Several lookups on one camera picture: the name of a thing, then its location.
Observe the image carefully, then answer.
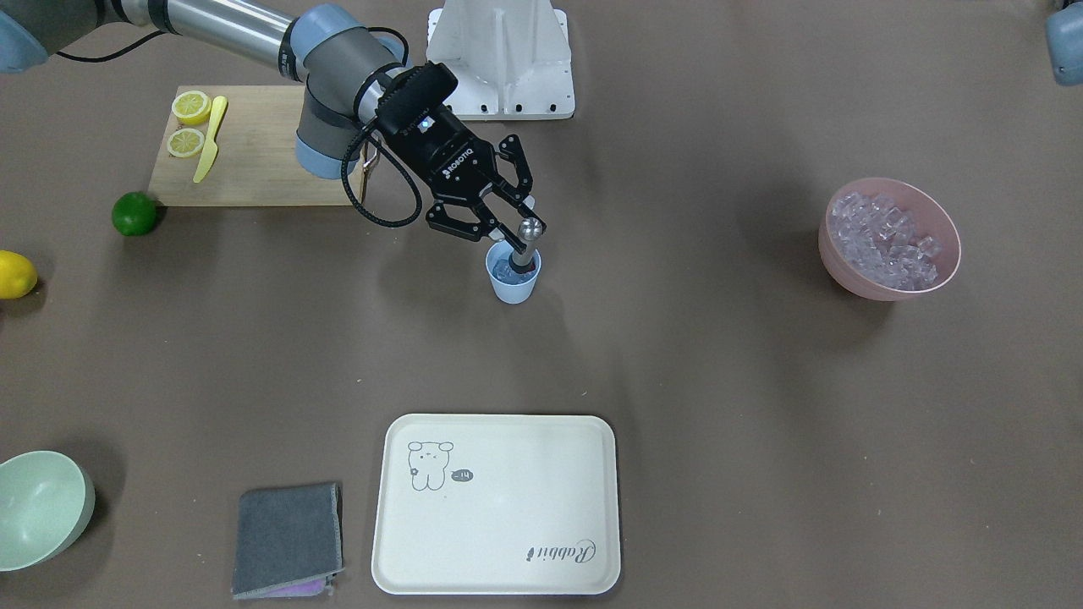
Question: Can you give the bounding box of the cream rabbit tray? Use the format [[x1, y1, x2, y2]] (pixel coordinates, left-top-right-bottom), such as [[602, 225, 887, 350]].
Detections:
[[371, 414, 622, 596]]

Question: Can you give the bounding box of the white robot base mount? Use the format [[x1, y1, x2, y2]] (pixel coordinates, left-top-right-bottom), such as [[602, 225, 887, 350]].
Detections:
[[426, 1, 576, 121]]

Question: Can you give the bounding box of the green lime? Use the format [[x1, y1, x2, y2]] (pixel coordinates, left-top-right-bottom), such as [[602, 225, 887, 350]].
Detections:
[[110, 190, 158, 238]]

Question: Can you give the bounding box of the lemon half lower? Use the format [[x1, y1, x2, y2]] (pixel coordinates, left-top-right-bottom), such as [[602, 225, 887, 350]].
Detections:
[[165, 128, 206, 159]]

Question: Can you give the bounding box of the lemon half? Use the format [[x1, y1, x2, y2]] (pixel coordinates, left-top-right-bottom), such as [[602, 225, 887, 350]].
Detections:
[[165, 128, 206, 159], [171, 90, 212, 127]]

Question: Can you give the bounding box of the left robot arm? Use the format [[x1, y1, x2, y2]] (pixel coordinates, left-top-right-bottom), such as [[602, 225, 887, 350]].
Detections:
[[1045, 1, 1082, 86]]

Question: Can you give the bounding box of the grey folded cloth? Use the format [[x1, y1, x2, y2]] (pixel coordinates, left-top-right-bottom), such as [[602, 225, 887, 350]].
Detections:
[[231, 481, 344, 601]]

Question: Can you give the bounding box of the yellow plastic knife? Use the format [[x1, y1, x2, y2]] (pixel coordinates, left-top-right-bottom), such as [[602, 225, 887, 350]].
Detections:
[[192, 96, 229, 184]]

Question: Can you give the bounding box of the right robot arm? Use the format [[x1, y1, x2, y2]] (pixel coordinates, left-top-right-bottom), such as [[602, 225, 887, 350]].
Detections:
[[3, 1, 546, 255]]

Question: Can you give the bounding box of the whole yellow lemon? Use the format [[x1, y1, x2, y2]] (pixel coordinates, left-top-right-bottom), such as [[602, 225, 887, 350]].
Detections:
[[1, 250, 39, 300]]

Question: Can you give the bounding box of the lemon half upper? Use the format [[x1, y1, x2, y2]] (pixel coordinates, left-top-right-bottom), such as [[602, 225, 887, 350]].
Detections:
[[171, 90, 212, 127]]

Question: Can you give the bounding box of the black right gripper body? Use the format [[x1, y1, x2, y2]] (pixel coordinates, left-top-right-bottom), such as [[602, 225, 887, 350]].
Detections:
[[375, 62, 496, 207]]

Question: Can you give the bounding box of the light blue cup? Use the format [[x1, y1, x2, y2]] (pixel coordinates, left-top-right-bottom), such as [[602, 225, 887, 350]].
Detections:
[[485, 239, 542, 305]]

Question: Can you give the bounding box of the pink bowl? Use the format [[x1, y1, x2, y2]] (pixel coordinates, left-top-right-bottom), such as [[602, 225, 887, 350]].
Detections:
[[817, 177, 962, 302]]

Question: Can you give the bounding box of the steel muddler black tip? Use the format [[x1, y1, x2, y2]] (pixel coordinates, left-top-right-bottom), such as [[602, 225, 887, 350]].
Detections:
[[509, 218, 546, 274]]

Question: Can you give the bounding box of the mint green bowl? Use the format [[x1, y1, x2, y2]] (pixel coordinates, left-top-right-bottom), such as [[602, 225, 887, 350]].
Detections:
[[1, 450, 96, 572]]

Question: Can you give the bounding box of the clear ice cube pile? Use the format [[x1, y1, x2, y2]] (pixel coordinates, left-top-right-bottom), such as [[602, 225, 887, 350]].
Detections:
[[827, 190, 943, 291]]

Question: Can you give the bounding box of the wooden cutting board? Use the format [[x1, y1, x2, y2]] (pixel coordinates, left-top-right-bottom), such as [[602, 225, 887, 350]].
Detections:
[[147, 85, 349, 207]]

